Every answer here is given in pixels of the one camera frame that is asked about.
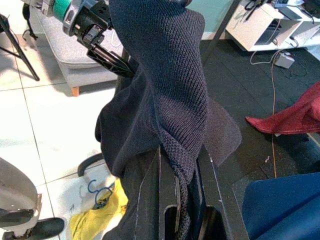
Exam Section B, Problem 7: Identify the black floor mat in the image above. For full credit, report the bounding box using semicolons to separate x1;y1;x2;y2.
197;37;320;193

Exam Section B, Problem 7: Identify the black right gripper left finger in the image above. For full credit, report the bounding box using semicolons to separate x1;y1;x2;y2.
123;144;187;240

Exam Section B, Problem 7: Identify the yellow cloth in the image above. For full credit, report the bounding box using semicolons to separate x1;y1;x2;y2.
68;179;130;240

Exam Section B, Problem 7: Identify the thin orange cable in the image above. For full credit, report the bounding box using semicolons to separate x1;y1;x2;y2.
270;49;279;179

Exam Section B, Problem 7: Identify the grey left robot leg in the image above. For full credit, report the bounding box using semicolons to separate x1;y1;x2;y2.
0;157;66;240

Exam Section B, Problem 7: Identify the red garment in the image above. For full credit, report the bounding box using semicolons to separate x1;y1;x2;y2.
245;81;320;136

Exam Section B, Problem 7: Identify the grey padded ottoman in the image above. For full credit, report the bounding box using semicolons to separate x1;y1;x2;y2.
32;7;131;97

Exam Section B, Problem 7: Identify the small blue plastic hanger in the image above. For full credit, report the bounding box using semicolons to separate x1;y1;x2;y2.
87;178;114;210

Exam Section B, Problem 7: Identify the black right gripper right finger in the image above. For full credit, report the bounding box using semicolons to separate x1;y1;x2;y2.
196;146;251;240

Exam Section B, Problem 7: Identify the grey power adapter box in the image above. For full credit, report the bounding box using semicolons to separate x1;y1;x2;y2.
273;51;295;69

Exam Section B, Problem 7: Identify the blue garment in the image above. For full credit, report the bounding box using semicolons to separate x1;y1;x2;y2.
242;172;320;240

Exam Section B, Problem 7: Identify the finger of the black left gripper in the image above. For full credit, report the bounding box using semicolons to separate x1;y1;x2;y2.
86;43;138;78

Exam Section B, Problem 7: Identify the black tripod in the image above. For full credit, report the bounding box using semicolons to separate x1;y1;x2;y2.
0;13;41;82

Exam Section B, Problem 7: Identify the dark knit garment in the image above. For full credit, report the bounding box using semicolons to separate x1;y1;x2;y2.
94;0;244;240

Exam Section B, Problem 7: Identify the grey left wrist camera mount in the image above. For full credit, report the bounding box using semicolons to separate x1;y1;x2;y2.
62;0;85;36

